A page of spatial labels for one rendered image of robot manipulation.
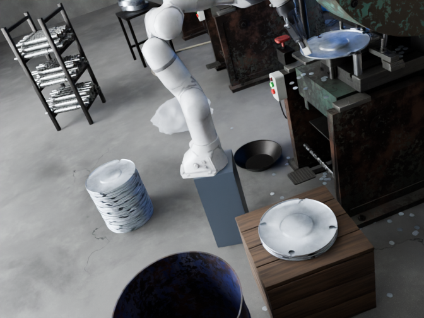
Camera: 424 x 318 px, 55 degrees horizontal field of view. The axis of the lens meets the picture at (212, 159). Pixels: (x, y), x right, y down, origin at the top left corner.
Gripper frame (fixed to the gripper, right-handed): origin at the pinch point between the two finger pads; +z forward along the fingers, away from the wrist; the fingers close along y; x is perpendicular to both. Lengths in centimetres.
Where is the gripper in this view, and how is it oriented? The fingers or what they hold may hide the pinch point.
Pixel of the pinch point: (305, 47)
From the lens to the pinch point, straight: 183.7
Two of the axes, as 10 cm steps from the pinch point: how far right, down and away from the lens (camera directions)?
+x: 7.3, -1.8, -6.5
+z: 5.2, 7.7, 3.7
